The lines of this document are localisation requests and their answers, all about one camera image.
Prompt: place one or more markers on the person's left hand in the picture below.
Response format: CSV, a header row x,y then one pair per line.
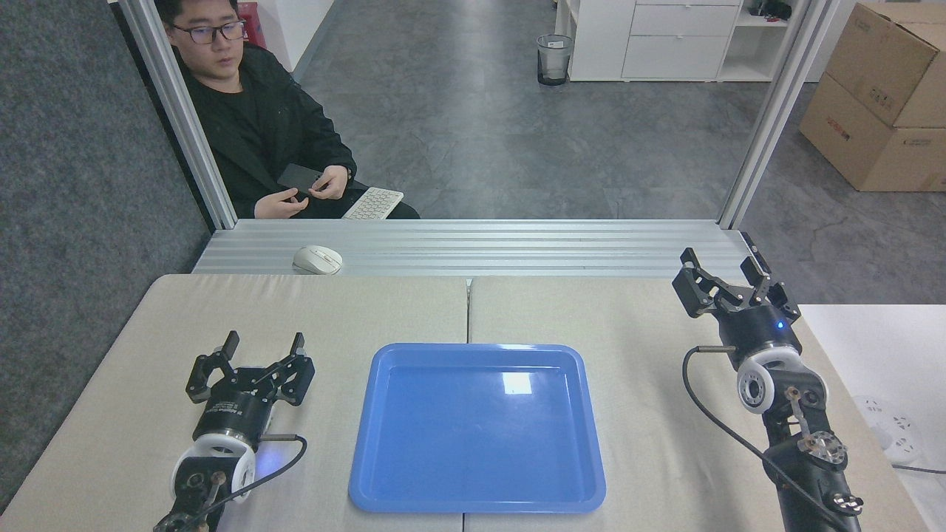
x,y
332,183

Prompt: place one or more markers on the white side table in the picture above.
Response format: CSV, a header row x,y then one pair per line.
x,y
879,347

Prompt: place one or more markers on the dark items on shelf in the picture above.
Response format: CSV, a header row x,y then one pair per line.
x,y
772,9

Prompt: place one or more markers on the silver aluminium post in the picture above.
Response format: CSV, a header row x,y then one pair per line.
x,y
776,111
185,118

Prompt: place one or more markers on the person's right hand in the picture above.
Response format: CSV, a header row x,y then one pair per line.
x,y
281,205

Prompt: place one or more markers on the silver aluminium rail platform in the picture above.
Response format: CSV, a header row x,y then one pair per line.
x,y
480,247

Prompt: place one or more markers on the black smartphone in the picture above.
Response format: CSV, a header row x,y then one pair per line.
x,y
297,177

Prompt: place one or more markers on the grey waste bin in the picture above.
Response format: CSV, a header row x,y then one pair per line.
x,y
554,63

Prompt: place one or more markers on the white keyboard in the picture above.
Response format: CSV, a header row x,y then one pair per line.
x,y
375,203

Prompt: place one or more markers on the person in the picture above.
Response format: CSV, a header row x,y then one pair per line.
x,y
251,125

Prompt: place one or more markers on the white computer mouse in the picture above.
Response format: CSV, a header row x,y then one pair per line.
x,y
318,260

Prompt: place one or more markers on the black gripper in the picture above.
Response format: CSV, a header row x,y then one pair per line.
x,y
233,417
761,329

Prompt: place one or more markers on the small cardboard box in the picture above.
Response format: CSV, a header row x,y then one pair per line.
x,y
887,59

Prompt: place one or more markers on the large cardboard box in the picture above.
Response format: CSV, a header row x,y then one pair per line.
x,y
857,148

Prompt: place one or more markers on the white drawer cabinet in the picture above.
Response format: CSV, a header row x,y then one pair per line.
x,y
665,44

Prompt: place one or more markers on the white power strip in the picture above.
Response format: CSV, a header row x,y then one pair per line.
x,y
890,432

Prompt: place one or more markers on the blue plastic tray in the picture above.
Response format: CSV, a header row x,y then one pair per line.
x,y
473,443

